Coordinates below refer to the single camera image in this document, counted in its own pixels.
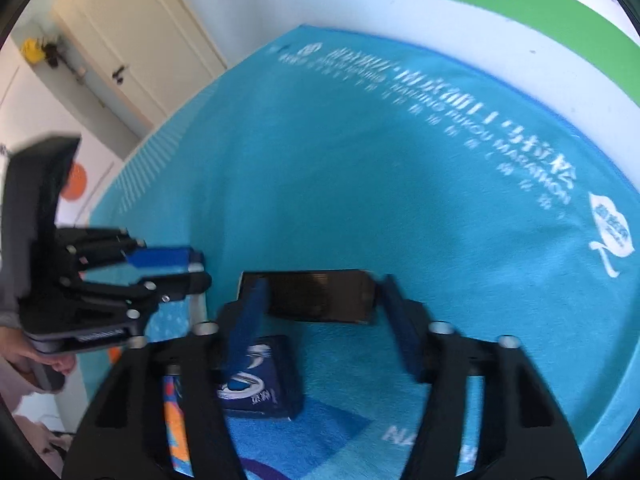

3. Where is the black cardboard box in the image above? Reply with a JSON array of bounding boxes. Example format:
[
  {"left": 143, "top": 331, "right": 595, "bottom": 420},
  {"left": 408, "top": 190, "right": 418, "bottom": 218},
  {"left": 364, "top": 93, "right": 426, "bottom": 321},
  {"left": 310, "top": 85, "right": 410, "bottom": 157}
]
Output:
[{"left": 236, "top": 269, "right": 377, "bottom": 325}]

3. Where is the orange round sticker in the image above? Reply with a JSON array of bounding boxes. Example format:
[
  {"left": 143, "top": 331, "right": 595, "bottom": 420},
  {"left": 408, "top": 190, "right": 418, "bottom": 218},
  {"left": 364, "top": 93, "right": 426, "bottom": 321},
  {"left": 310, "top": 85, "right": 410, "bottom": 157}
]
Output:
[{"left": 61, "top": 162, "right": 90, "bottom": 200}]

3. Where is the cream door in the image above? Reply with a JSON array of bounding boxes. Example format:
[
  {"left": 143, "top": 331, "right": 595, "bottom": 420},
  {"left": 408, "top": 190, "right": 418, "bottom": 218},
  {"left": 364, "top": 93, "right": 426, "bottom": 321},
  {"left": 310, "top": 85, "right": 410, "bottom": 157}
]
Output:
[{"left": 52, "top": 0, "right": 228, "bottom": 136}]

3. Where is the yellow hanging item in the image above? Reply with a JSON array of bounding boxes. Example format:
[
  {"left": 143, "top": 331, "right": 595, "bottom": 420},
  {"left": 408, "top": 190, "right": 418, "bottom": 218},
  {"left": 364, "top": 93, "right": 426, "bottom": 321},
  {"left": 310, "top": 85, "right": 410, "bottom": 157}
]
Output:
[{"left": 20, "top": 37, "right": 43, "bottom": 65}]

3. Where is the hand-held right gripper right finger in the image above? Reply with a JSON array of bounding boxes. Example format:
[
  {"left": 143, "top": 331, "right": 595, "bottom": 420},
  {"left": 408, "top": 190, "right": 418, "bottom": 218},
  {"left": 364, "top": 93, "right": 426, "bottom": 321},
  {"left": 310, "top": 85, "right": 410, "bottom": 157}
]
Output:
[{"left": 380, "top": 274, "right": 588, "bottom": 480}]

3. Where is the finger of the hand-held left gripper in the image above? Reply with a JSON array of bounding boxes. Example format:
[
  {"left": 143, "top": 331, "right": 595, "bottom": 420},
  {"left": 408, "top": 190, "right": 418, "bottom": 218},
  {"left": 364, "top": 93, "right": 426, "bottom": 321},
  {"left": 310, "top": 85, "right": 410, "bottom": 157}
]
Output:
[
  {"left": 56, "top": 227, "right": 203, "bottom": 280},
  {"left": 61, "top": 272, "right": 213, "bottom": 322}
]

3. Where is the navy box with silver swirl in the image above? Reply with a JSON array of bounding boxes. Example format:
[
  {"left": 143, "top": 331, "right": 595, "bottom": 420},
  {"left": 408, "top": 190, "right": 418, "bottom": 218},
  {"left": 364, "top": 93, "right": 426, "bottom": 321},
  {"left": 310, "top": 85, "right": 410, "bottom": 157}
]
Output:
[{"left": 215, "top": 334, "right": 306, "bottom": 421}]

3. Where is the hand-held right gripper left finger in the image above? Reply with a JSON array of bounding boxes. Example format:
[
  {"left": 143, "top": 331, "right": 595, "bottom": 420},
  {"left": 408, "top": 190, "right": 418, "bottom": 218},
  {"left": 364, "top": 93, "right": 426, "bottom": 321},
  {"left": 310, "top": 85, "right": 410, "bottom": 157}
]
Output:
[{"left": 62, "top": 277, "right": 271, "bottom": 480}]

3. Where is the person's left hand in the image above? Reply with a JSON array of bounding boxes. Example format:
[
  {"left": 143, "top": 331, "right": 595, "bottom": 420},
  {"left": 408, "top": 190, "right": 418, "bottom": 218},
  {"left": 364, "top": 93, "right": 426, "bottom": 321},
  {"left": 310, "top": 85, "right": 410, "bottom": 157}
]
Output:
[{"left": 0, "top": 329, "right": 77, "bottom": 377}]

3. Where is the blue printed towel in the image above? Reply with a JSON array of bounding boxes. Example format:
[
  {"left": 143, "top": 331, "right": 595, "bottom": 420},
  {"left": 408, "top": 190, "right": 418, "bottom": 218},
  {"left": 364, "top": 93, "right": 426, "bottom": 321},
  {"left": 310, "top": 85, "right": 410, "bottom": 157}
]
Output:
[{"left": 82, "top": 22, "right": 640, "bottom": 480}]

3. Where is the green striped wall poster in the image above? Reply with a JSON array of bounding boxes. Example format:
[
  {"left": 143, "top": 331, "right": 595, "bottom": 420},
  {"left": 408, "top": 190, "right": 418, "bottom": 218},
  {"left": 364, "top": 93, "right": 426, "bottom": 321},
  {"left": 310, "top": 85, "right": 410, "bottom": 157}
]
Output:
[{"left": 347, "top": 0, "right": 640, "bottom": 76}]

